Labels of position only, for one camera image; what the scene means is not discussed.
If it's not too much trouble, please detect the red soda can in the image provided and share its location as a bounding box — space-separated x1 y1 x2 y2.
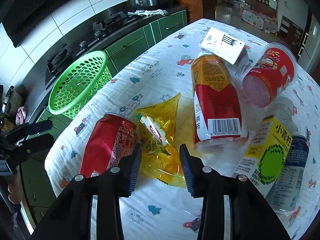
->
80 112 137 178

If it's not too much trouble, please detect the white milk carton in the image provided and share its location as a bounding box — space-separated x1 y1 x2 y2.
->
201 28 249 70

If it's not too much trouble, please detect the black gas stove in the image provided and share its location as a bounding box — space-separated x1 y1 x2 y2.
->
44 9 127 88

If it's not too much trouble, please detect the white dish cloth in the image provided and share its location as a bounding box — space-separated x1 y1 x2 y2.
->
127 9 168 16

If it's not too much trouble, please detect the person's left hand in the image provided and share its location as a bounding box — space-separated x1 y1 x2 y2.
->
8 173 23 205

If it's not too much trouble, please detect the yellow snack wrapper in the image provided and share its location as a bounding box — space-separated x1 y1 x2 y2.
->
135 93 186 188

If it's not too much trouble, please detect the red plastic cup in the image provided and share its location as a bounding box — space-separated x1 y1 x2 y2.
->
242 43 298 108

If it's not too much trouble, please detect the pink cloth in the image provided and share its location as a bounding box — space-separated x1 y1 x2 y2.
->
15 106 28 126

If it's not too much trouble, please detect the polka dot play fence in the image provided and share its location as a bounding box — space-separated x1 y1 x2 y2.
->
241 8 278 34

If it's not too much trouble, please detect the blue silver drink can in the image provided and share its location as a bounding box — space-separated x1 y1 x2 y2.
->
265 135 309 213

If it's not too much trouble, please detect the cartoon print tablecloth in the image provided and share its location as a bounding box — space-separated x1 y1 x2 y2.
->
44 19 319 239

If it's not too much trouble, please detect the white refrigerator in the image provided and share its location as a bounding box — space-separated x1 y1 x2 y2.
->
298 15 319 74

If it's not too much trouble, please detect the red label plastic bottle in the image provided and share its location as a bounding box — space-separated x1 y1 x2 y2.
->
191 53 249 151

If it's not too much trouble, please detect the green plastic basket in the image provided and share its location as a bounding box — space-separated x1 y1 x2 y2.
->
48 50 112 119

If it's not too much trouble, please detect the lime label plastic bottle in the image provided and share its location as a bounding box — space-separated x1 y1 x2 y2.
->
232 96 295 197

